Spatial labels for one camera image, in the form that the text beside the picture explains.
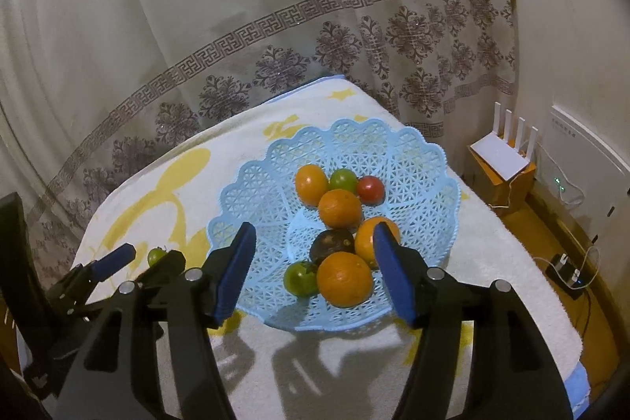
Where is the green tomato with stem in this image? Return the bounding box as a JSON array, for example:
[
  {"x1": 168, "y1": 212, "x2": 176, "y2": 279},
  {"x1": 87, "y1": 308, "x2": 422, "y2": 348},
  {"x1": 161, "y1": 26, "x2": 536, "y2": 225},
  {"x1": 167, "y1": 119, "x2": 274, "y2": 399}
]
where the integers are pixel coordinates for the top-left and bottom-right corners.
[{"x1": 147, "y1": 247, "x2": 167, "y2": 266}]

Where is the dark brown round fruit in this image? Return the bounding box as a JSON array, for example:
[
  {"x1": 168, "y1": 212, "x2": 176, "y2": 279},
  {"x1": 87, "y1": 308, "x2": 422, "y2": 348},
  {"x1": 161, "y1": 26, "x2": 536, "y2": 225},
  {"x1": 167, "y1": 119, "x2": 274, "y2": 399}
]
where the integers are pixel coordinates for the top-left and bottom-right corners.
[{"x1": 309, "y1": 228, "x2": 354, "y2": 265}]

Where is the blue lattice plastic basket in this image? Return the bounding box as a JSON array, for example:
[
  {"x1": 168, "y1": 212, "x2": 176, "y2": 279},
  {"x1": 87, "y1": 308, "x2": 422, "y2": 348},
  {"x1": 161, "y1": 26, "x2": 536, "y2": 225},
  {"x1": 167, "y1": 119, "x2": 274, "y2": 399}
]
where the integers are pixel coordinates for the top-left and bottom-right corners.
[{"x1": 206, "y1": 118, "x2": 460, "y2": 331}]

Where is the smooth yellow-orange fruit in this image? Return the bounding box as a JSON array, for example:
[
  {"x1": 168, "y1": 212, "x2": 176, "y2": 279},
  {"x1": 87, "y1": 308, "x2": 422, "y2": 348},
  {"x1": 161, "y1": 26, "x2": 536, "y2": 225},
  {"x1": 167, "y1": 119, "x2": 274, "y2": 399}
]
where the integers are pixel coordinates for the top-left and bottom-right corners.
[{"x1": 295, "y1": 164, "x2": 329, "y2": 207}]

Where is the small textured orange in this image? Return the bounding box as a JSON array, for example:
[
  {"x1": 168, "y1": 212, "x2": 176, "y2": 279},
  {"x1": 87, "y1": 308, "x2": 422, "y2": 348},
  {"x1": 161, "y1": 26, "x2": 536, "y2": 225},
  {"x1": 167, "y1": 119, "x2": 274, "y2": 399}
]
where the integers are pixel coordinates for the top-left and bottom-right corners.
[{"x1": 317, "y1": 190, "x2": 362, "y2": 229}]

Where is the large smooth orange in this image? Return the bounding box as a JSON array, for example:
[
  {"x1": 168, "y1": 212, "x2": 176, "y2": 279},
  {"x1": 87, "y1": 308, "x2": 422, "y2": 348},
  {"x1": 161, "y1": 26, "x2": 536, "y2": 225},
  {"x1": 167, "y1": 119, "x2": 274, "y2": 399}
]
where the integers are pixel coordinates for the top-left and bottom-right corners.
[{"x1": 354, "y1": 216, "x2": 400, "y2": 270}]

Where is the small red tomato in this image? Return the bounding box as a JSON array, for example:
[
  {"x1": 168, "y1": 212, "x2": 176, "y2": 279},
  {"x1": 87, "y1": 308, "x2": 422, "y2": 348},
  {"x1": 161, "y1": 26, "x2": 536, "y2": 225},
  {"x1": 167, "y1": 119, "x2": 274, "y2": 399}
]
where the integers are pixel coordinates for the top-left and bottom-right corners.
[{"x1": 356, "y1": 176, "x2": 385, "y2": 206}]

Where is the black power adapter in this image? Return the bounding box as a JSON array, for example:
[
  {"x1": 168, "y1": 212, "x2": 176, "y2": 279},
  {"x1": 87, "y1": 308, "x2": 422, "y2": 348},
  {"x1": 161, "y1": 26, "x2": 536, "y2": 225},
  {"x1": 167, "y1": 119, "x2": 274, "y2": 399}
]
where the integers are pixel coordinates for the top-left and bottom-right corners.
[{"x1": 545, "y1": 253, "x2": 587, "y2": 301}]

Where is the orange wooden stand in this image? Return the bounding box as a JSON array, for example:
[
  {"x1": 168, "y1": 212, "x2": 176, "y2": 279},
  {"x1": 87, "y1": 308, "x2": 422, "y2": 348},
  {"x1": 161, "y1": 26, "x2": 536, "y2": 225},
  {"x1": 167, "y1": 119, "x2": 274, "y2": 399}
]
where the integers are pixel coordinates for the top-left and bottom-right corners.
[{"x1": 462, "y1": 148, "x2": 536, "y2": 217}]

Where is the white wifi router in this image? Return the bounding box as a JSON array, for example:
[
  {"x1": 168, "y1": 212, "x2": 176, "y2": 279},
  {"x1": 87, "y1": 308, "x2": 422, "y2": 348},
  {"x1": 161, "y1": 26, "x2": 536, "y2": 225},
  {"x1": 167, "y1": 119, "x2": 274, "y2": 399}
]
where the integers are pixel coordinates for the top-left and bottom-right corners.
[{"x1": 470, "y1": 101, "x2": 538, "y2": 181}]

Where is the beige patterned curtain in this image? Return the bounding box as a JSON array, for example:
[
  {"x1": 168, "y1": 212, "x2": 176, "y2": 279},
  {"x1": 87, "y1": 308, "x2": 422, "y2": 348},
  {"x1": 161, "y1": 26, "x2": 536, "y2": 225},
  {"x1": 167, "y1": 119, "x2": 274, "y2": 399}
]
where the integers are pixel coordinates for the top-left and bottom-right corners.
[{"x1": 1, "y1": 0, "x2": 517, "y2": 286}]

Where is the white cable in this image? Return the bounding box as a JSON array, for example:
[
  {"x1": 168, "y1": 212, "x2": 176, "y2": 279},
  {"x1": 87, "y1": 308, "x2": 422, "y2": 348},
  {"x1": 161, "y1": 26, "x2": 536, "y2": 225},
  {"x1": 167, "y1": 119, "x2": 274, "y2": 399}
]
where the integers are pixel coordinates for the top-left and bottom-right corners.
[{"x1": 506, "y1": 139, "x2": 602, "y2": 288}]

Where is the white wall appliance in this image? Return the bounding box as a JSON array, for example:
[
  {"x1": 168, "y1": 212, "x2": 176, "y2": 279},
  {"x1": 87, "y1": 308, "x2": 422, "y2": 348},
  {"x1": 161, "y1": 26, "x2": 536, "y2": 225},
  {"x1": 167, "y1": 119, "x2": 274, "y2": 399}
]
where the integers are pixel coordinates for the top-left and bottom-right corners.
[{"x1": 536, "y1": 104, "x2": 629, "y2": 243}]

